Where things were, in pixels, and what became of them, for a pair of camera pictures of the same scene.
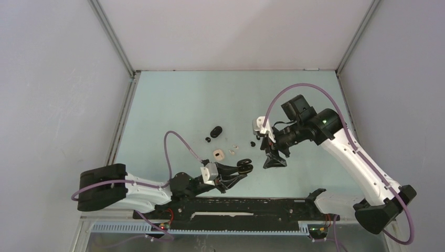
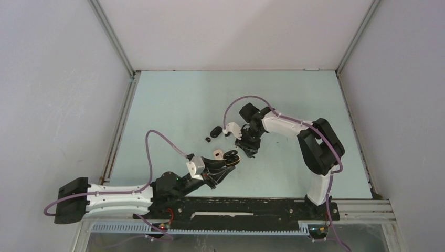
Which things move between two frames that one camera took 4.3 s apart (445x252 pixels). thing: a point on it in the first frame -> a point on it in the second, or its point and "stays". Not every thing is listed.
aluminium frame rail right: (345, 59) stays
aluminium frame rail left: (135, 75) stays
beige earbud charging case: (219, 155) stays
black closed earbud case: (216, 132) stays
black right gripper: (274, 161) -> (250, 149)
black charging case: (244, 166) -> (231, 157)
